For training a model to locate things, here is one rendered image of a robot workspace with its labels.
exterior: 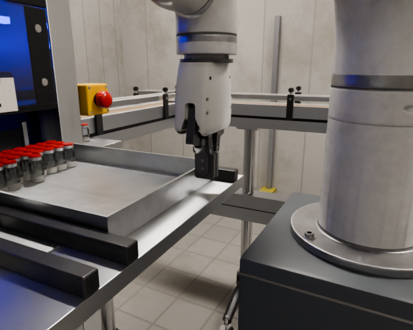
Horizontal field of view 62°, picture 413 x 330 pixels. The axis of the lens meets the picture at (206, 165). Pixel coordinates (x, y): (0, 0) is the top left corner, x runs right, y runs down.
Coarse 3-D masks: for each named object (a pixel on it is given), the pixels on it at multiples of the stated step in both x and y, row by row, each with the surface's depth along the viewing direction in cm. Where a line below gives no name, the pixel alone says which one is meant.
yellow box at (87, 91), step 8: (80, 88) 78; (88, 88) 78; (96, 88) 80; (104, 88) 83; (80, 96) 79; (88, 96) 79; (80, 104) 80; (88, 104) 79; (96, 104) 81; (80, 112) 80; (88, 112) 79; (96, 112) 81; (104, 112) 84
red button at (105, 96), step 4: (100, 92) 79; (104, 92) 79; (108, 92) 80; (96, 96) 79; (100, 96) 79; (104, 96) 79; (108, 96) 80; (96, 100) 79; (100, 100) 79; (104, 100) 79; (108, 100) 80; (112, 100) 82; (100, 104) 79; (104, 104) 80; (108, 104) 80; (104, 108) 81
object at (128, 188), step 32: (96, 160) 70; (128, 160) 66; (160, 160) 63; (192, 160) 60; (0, 192) 43; (32, 192) 53; (64, 192) 53; (96, 192) 53; (128, 192) 53; (160, 192) 45; (96, 224) 37; (128, 224) 40
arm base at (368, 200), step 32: (352, 96) 36; (384, 96) 34; (352, 128) 37; (384, 128) 35; (352, 160) 37; (384, 160) 35; (352, 192) 38; (384, 192) 36; (320, 224) 44; (352, 224) 39; (384, 224) 37; (320, 256) 38; (352, 256) 37; (384, 256) 37
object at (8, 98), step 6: (0, 78) 60; (6, 78) 61; (12, 78) 62; (0, 84) 60; (6, 84) 61; (12, 84) 62; (0, 90) 60; (6, 90) 61; (12, 90) 62; (0, 96) 60; (6, 96) 61; (12, 96) 63; (0, 102) 61; (6, 102) 62; (12, 102) 63; (0, 108) 61; (6, 108) 62; (12, 108) 63
